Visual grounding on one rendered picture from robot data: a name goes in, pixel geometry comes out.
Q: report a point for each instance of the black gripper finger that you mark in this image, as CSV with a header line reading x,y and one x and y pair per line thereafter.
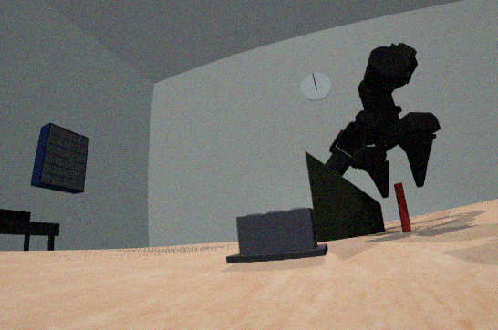
x,y
418,148
379,172

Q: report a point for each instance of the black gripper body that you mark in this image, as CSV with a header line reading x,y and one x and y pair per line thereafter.
x,y
411,123

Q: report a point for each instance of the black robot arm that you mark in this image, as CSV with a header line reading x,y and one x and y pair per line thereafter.
x,y
388,68

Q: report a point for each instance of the dark red peg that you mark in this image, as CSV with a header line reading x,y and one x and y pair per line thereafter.
x,y
403,211

